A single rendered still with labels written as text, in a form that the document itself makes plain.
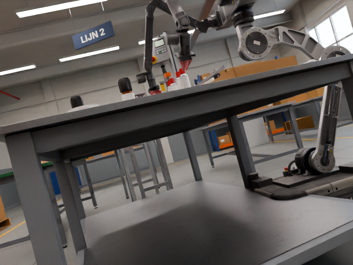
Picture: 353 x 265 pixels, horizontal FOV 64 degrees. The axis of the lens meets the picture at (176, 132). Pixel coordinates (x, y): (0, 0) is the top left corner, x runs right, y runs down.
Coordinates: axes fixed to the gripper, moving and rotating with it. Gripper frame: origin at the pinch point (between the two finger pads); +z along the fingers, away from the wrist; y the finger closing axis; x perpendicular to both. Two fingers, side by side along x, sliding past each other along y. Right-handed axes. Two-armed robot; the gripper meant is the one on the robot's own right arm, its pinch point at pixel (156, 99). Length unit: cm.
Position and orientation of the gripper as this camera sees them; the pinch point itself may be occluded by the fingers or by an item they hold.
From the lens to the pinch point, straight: 209.8
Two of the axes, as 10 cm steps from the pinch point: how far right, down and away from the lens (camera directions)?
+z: 2.7, 9.6, -0.4
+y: 2.9, -1.2, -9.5
